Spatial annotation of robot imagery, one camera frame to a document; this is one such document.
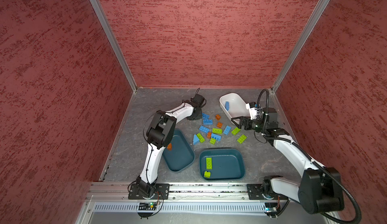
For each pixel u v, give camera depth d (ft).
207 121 3.29
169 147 2.85
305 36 2.94
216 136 3.02
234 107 3.61
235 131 3.19
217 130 3.18
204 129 3.18
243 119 2.42
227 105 3.60
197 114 3.10
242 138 3.05
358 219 1.16
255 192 2.42
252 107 2.48
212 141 2.98
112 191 2.49
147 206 2.34
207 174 2.55
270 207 2.32
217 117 3.33
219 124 3.26
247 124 2.39
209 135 3.02
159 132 1.88
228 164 2.75
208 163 2.73
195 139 2.95
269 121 2.14
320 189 1.32
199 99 2.75
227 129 3.19
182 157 2.92
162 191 2.43
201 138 3.04
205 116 3.38
